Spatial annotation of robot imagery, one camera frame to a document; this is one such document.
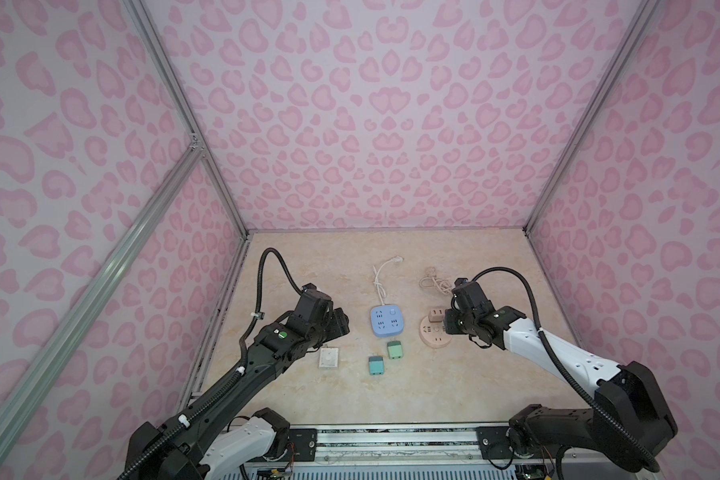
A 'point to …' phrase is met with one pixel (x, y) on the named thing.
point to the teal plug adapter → (376, 365)
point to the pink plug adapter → (436, 315)
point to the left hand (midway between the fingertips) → (347, 322)
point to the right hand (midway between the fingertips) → (447, 315)
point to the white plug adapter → (328, 357)
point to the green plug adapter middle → (395, 350)
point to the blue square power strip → (387, 320)
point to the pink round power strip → (433, 334)
